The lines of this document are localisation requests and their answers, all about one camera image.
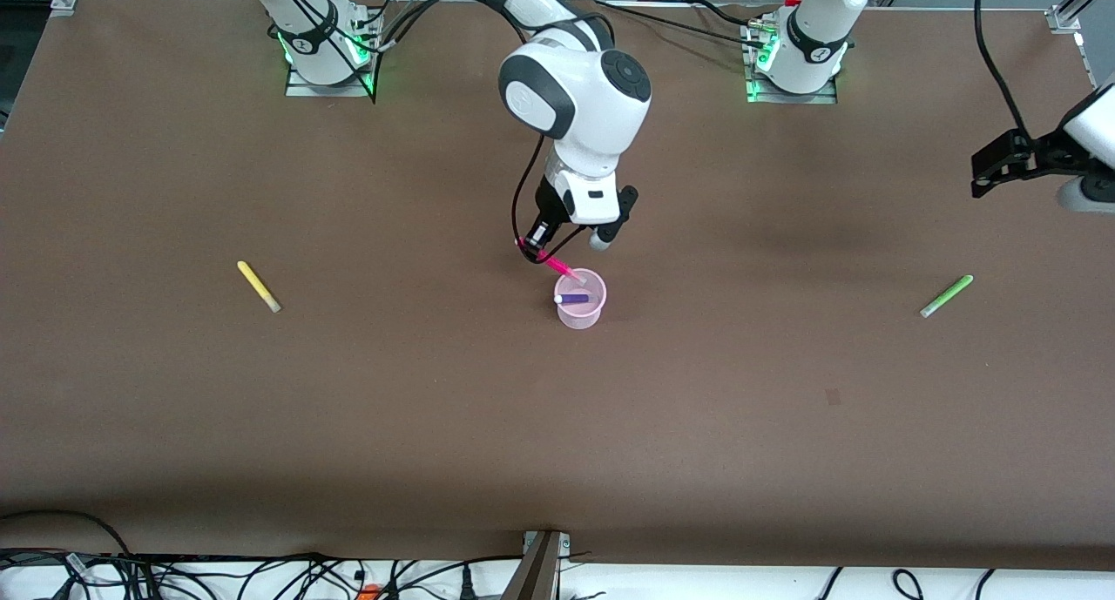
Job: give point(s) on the purple pen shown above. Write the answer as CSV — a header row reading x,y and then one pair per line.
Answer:
x,y
573,299

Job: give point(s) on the metal table edge bracket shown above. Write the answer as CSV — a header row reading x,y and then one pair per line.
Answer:
x,y
538,565

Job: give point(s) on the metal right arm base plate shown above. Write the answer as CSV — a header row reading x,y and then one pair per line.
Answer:
x,y
300,89

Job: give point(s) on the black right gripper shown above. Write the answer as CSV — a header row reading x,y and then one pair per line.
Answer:
x,y
549,205

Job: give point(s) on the green pen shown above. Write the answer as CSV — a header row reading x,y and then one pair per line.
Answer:
x,y
947,295

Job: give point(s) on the pink pen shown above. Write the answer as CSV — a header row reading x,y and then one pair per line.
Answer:
x,y
557,266

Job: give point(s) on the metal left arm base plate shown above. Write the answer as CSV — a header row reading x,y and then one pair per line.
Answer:
x,y
788,97

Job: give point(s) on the yellow pen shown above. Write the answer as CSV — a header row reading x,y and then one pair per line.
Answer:
x,y
257,285

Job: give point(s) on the pink cup holder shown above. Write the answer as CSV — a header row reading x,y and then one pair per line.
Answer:
x,y
582,317

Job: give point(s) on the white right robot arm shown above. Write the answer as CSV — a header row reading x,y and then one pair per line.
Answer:
x,y
592,104

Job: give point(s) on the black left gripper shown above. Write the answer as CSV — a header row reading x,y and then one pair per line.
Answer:
x,y
1042,153

